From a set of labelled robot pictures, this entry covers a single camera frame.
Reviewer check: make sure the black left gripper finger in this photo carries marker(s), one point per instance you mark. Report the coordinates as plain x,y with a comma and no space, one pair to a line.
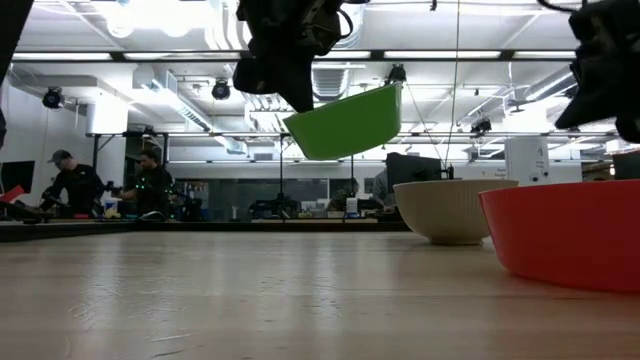
299,80
257,75

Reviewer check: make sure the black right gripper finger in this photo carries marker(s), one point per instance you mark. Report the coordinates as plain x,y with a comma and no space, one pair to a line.
630,129
590,107

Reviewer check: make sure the green plastic bowl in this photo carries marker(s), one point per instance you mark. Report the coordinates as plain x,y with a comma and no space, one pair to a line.
350,125

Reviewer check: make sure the red plastic bowl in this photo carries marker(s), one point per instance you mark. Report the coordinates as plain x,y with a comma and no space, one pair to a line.
565,235

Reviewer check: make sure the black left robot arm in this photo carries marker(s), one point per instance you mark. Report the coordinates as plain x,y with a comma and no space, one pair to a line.
7,25

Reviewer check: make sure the ceiling air vent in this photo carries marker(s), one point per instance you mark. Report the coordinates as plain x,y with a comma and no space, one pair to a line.
330,82

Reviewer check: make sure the black computer monitor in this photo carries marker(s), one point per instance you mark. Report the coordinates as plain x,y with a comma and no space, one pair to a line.
17,175
627,165
410,172

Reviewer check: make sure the black ceiling spotlight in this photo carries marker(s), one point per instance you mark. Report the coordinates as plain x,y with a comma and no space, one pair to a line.
481,126
221,90
396,74
53,97

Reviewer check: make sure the white appliance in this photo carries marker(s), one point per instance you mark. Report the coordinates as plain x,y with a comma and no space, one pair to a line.
525,160

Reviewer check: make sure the person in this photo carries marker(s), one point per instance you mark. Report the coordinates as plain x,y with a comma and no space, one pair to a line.
150,185
381,190
75,185

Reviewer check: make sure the long dark workbench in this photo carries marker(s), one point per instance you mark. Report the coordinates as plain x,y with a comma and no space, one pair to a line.
200,227

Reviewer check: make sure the white ribbed bowl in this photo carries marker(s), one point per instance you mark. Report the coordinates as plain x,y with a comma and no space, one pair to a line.
445,215

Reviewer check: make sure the red folder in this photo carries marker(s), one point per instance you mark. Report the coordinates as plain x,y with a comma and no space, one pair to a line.
11,194

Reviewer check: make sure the black aluminium frame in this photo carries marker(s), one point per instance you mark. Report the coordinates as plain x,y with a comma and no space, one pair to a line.
118,56

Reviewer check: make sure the white ceiling duct box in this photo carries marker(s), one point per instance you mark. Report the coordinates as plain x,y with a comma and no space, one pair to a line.
107,117

